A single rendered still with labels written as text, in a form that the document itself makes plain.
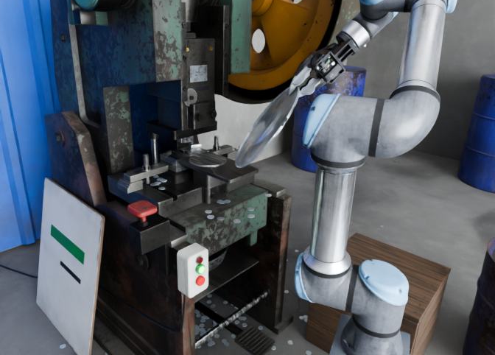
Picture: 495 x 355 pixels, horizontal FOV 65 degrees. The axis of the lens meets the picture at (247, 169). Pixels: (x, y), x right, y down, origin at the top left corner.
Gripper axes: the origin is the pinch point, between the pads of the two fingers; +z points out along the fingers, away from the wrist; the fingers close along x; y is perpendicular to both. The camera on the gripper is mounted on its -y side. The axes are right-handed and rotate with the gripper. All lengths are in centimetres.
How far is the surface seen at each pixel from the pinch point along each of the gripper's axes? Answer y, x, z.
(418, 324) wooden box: 20, 80, 21
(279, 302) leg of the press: -18, 68, 59
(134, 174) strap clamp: -13, -13, 53
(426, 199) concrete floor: -132, 181, -35
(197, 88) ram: -19.3, -17.2, 19.8
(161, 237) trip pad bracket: 12, 0, 54
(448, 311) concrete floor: -17, 136, 11
